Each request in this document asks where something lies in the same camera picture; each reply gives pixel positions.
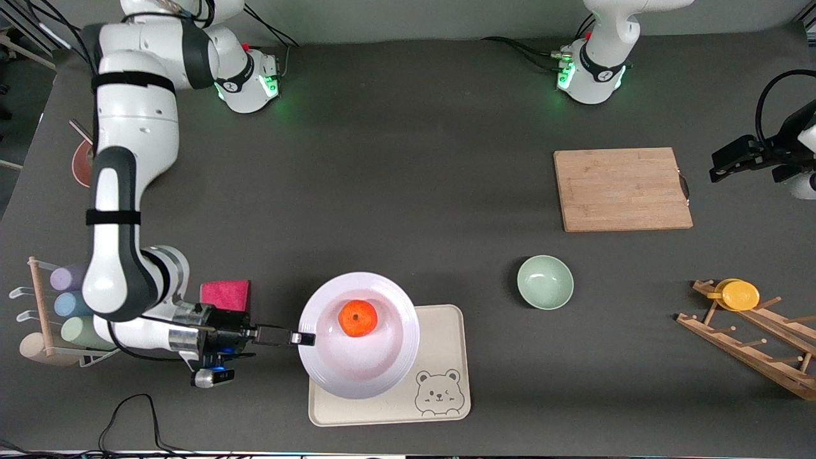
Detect orange fruit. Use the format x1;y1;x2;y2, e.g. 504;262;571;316
338;300;379;338

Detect white round plate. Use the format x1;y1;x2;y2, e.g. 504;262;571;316
298;272;421;400

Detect pink folded cloth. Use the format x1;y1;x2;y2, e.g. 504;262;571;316
200;279;251;313

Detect wooden cutting board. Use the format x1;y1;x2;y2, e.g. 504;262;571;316
553;147;694;233

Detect yellow cup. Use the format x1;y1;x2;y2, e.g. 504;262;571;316
706;279;761;312

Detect green cup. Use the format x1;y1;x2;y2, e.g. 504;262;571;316
61;316;117;350

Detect blue cup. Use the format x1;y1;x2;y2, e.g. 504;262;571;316
54;291;94;318

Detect beige bear print tray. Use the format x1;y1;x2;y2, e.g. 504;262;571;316
309;305;471;426

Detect purple cup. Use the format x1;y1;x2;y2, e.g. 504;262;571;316
50;264;87;292

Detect wooden peg drying rack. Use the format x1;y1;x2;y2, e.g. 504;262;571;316
676;279;816;402

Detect beige cup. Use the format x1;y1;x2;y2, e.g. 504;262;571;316
19;333;80;367

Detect pink bowl steel interior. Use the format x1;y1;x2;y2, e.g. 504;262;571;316
71;138;96;189

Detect light green bowl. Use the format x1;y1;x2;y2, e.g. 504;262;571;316
516;255;574;311

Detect thin black loose cable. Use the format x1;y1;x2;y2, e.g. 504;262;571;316
99;393;192;455

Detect white wire cup rack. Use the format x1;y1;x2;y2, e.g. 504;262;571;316
9;256;136;368

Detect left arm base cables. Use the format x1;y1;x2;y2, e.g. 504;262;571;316
481;16;597;72

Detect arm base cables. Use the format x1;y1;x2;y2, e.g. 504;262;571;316
481;16;597;72
242;3;304;82

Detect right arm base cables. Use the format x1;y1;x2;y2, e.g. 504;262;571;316
242;3;304;82

